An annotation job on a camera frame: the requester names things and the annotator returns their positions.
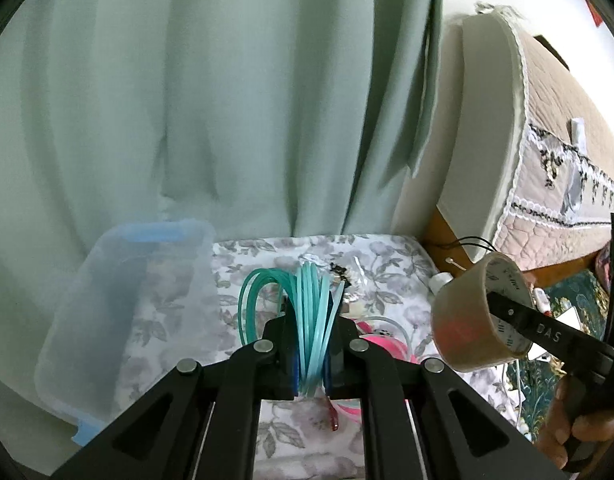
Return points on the beige quilted bedspread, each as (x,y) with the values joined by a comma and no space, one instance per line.
(562,192)

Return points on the clear plastic storage box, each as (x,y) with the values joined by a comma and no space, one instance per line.
(127,309)

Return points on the person's right hand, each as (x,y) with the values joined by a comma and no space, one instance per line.
(557,428)

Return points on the grey floral bed sheet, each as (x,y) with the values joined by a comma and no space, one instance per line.
(386,281)

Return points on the dark green floral cloth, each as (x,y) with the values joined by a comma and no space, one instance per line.
(576,310)

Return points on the white mattress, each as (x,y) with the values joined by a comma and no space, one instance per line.
(462,204)

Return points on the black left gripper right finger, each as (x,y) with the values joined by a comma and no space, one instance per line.
(422,421)

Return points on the brown packing tape roll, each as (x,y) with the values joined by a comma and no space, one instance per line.
(467,336)

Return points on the green curtain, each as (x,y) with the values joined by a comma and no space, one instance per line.
(261,117)

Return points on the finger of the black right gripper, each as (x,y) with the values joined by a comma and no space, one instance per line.
(553,336)

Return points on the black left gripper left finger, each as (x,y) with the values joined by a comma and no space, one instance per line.
(196,422)

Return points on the white power strip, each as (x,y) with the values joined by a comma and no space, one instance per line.
(438,281)

